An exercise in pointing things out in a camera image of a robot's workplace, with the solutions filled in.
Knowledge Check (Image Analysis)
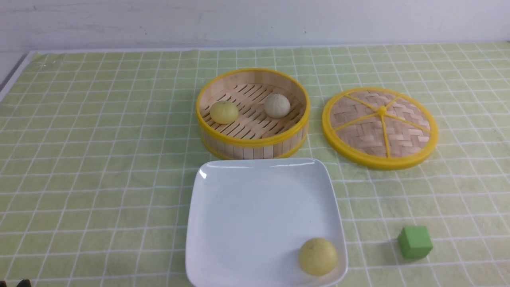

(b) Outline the yellow steamed bun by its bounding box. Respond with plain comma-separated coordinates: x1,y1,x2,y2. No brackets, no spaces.
210,100,239,125
298,238,339,276

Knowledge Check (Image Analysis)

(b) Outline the bamboo steamer basket yellow rim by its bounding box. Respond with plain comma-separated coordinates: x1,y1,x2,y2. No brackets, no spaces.
195,68,311,160

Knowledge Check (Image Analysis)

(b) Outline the white steamed bun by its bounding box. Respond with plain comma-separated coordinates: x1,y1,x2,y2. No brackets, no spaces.
263,93,291,119

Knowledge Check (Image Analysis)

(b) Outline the white square plate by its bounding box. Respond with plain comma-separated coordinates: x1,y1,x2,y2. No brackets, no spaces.
185,158,348,287

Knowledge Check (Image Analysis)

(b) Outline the green checked tablecloth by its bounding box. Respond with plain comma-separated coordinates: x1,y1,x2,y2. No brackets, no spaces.
0,42,510,287

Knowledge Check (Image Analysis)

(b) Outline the woven bamboo steamer lid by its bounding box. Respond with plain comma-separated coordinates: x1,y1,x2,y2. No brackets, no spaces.
321,87,439,170

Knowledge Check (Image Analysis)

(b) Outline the yellow steamed bun on plate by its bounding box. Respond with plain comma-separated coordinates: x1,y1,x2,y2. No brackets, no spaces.
298,238,339,276

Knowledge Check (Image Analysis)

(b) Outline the green cube block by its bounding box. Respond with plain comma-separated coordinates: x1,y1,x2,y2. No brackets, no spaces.
397,226,434,259

